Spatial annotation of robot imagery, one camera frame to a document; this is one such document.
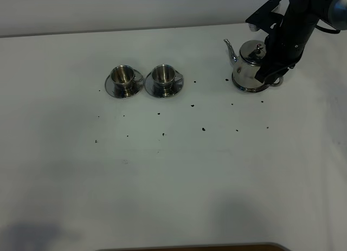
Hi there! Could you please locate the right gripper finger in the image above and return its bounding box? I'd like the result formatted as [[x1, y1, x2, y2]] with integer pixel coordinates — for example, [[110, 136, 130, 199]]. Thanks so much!
[[255, 61, 279, 82]]

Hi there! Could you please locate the left stainless steel saucer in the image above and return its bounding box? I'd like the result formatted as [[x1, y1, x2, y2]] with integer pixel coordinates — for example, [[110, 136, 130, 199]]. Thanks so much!
[[105, 70, 144, 99]]

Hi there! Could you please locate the stainless steel saucer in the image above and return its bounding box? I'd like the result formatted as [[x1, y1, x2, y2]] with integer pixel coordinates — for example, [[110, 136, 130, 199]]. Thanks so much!
[[105, 70, 144, 99], [144, 71, 184, 98]]

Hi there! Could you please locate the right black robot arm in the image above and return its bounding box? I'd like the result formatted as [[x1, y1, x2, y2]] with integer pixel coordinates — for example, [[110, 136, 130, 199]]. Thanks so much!
[[246, 0, 346, 84]]

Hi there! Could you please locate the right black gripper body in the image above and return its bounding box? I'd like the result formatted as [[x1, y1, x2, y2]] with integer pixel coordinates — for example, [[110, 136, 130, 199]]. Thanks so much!
[[246, 0, 319, 72]]

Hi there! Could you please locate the right stainless steel teacup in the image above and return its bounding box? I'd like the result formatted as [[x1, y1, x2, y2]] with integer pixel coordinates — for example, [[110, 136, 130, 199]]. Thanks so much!
[[151, 65, 183, 89]]

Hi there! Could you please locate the stainless steel teacup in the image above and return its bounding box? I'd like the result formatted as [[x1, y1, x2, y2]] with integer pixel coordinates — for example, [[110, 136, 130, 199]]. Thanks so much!
[[151, 65, 183, 89], [110, 65, 143, 90]]

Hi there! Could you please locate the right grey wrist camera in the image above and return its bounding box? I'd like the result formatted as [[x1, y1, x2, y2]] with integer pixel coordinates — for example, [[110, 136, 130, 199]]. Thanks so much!
[[248, 23, 260, 32]]

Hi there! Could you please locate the right stainless steel saucer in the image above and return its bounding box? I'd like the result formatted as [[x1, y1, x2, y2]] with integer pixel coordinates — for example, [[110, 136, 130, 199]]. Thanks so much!
[[144, 71, 184, 98]]

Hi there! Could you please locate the left stainless steel teacup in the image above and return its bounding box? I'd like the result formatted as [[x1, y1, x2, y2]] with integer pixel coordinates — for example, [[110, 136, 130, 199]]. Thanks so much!
[[110, 65, 143, 90]]

